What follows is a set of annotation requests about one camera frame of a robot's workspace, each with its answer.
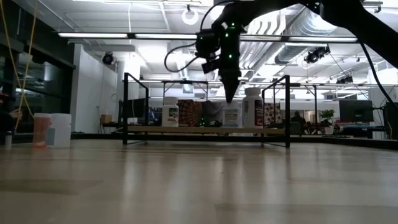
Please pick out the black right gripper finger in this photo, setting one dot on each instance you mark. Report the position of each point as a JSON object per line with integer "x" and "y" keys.
{"x": 230, "y": 84}

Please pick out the large white bottle red label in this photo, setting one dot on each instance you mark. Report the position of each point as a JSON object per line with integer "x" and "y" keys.
{"x": 252, "y": 109}

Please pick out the squat white bottle blue label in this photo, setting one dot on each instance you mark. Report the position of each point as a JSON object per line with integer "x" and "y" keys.
{"x": 231, "y": 118}

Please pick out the white bottle green label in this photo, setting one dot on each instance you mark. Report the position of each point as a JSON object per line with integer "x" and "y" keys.
{"x": 170, "y": 115}

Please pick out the small white bottle bluish label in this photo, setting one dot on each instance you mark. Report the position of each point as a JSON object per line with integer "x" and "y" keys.
{"x": 60, "y": 130}

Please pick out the small orange vial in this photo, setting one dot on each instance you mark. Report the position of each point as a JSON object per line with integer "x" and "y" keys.
{"x": 42, "y": 129}

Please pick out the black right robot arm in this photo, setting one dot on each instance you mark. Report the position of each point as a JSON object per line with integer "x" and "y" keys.
{"x": 357, "y": 18}

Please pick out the grey hanging cloth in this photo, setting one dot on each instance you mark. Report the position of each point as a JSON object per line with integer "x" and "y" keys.
{"x": 213, "y": 112}

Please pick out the brown patterned hanging cloth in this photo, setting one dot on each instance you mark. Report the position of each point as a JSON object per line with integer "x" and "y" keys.
{"x": 191, "y": 112}

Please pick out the red floral hanging cloth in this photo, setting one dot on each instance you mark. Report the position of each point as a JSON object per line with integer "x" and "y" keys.
{"x": 270, "y": 115}

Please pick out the person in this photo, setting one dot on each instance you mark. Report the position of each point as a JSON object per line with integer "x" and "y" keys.
{"x": 4, "y": 121}
{"x": 298, "y": 118}

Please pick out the dark background monitor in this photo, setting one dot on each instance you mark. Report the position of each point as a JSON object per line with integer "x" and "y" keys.
{"x": 136, "y": 109}

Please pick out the green plant white pot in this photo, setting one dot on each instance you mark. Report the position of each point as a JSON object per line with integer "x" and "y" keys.
{"x": 327, "y": 114}

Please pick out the black monitor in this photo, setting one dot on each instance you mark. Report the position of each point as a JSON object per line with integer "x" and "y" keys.
{"x": 356, "y": 110}

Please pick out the cardboard box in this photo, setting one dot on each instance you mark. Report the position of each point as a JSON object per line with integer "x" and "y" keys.
{"x": 106, "y": 119}

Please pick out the long ceiling light bar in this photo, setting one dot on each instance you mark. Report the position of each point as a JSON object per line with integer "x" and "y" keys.
{"x": 93, "y": 35}

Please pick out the black cabinet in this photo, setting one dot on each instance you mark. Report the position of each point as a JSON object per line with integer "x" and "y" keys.
{"x": 391, "y": 121}

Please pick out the person's hand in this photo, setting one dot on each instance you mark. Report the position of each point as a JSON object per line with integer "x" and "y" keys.
{"x": 15, "y": 114}

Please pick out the small white grey-topped cylinder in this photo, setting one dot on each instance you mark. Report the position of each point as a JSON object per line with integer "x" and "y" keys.
{"x": 8, "y": 141}

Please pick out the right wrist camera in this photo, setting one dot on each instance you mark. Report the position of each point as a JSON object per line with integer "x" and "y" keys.
{"x": 211, "y": 66}

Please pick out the black background metal frame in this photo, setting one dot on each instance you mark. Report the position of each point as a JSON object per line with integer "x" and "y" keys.
{"x": 186, "y": 81}

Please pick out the small silver air duct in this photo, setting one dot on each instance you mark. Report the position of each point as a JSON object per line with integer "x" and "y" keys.
{"x": 289, "y": 54}

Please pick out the black ceiling spot camera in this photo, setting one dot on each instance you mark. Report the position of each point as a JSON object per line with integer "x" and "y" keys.
{"x": 314, "y": 56}
{"x": 108, "y": 58}

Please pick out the large silver air duct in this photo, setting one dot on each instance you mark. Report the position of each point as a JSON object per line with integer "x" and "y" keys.
{"x": 311, "y": 21}

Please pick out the black aluminium rig frame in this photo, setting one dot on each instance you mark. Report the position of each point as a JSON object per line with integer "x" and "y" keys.
{"x": 99, "y": 136}

